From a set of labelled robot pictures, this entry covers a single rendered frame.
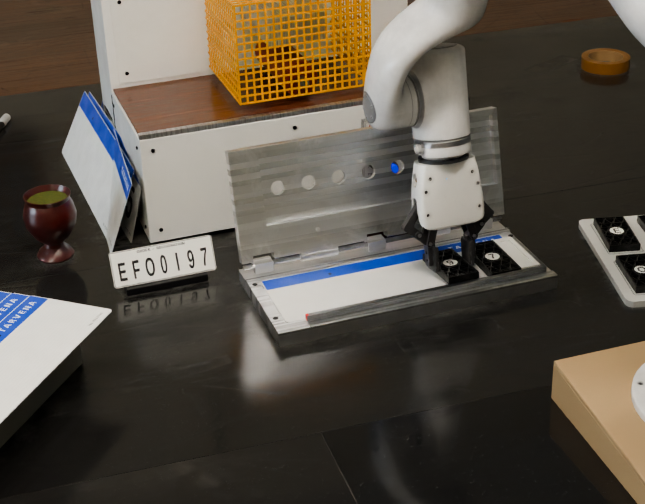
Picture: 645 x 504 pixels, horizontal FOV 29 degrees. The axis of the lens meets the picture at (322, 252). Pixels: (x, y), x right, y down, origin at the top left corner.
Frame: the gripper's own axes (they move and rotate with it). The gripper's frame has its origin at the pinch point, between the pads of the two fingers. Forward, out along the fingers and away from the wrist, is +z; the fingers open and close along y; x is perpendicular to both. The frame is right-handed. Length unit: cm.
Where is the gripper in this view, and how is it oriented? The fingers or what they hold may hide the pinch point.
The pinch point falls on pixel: (450, 255)
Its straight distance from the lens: 190.0
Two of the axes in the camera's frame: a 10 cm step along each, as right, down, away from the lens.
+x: -3.1, -2.5, 9.2
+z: 1.0, 9.5, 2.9
